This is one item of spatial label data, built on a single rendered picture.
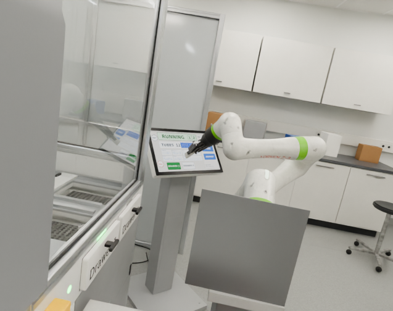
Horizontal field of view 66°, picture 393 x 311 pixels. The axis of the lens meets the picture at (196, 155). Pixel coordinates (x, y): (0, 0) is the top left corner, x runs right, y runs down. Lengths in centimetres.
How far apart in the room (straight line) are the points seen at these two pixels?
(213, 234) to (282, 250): 25
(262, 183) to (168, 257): 114
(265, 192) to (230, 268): 33
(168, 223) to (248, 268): 99
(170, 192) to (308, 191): 246
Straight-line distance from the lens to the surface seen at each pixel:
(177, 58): 254
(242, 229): 111
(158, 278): 228
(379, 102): 456
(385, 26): 501
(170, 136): 191
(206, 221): 111
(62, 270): 91
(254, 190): 126
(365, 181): 429
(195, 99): 251
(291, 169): 163
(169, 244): 216
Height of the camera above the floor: 148
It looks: 12 degrees down
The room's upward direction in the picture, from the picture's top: 10 degrees clockwise
